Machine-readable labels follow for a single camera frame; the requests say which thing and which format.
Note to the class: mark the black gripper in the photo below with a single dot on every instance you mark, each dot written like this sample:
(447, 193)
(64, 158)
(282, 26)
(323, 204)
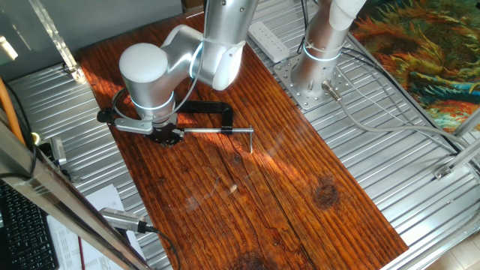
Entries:
(165, 126)

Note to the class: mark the aluminium frame post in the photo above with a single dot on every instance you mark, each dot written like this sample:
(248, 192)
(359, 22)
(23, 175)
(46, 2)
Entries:
(56, 41)

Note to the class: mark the red pen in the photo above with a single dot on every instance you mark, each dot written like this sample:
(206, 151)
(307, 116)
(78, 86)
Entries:
(81, 255)

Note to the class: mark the black C-clamp with steel screw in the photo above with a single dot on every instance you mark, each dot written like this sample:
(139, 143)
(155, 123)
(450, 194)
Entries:
(213, 107)

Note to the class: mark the colourful painted cloth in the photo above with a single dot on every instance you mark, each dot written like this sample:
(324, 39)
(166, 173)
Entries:
(431, 56)

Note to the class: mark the silver ribbed camera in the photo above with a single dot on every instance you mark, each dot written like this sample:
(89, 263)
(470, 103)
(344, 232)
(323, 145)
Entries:
(120, 218)

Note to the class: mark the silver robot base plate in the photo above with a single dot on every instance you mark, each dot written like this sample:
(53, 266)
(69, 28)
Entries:
(288, 86)

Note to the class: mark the white power strip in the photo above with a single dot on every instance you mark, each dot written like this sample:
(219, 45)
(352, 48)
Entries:
(268, 41)

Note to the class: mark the black keyboard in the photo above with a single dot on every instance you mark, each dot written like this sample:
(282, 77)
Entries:
(26, 232)

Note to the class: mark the orange pole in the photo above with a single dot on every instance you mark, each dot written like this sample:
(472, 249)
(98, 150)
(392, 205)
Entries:
(9, 108)

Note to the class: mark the brown wooden board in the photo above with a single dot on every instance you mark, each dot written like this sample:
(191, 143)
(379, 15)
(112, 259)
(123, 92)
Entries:
(243, 195)

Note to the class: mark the white printed paper stack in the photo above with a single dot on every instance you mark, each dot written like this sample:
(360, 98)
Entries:
(67, 240)

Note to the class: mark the steel frame bar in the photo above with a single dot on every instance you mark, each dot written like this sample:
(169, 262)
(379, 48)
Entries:
(56, 195)

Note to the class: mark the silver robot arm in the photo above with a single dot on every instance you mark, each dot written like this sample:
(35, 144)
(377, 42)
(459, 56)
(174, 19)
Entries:
(150, 86)

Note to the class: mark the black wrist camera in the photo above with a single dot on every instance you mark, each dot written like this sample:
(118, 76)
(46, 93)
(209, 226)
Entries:
(105, 116)

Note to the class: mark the aluminium frame strut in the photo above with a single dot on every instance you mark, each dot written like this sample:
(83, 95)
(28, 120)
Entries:
(465, 157)

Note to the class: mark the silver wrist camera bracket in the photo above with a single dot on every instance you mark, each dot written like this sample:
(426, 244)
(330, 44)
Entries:
(133, 125)

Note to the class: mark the silver camera with bracket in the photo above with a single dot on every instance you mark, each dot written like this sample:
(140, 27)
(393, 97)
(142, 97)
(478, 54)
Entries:
(58, 150)

